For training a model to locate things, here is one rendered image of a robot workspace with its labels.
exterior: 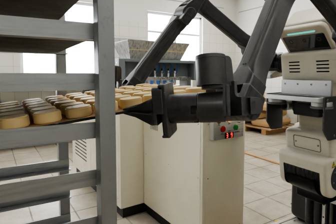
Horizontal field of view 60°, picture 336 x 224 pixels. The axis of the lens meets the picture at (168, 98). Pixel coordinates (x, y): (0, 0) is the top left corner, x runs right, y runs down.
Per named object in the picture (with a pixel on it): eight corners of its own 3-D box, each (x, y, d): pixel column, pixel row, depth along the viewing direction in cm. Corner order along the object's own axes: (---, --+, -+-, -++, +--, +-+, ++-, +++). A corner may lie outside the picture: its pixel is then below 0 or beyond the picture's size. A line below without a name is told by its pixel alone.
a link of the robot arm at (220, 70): (264, 114, 56) (230, 115, 63) (261, 55, 57) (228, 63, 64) (219, 116, 49) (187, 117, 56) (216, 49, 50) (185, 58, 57)
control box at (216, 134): (209, 139, 163) (209, 115, 162) (239, 135, 176) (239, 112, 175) (213, 141, 160) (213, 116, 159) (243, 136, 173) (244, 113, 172)
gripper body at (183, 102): (159, 138, 55) (198, 138, 53) (154, 85, 54) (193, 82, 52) (168, 130, 61) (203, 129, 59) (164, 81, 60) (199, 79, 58)
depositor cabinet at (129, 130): (72, 172, 320) (70, 95, 313) (132, 161, 359) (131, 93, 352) (120, 220, 213) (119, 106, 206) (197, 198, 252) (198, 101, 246)
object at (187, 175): (142, 213, 224) (142, 97, 217) (179, 202, 243) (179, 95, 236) (201, 262, 165) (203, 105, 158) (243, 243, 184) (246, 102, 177)
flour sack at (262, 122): (269, 128, 516) (269, 120, 514) (249, 125, 550) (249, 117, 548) (291, 124, 558) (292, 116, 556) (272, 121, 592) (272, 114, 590)
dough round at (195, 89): (192, 97, 68) (192, 89, 68) (182, 96, 73) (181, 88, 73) (210, 94, 71) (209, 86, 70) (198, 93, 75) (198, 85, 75)
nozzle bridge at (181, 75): (102, 102, 234) (101, 60, 231) (176, 98, 273) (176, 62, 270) (119, 106, 206) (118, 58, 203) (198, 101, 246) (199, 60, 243)
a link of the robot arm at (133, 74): (199, 13, 111) (186, 14, 121) (189, 3, 108) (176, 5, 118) (132, 105, 108) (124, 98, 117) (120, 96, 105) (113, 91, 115)
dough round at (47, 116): (40, 125, 51) (38, 114, 51) (29, 123, 55) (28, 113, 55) (66, 119, 55) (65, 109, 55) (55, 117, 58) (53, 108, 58)
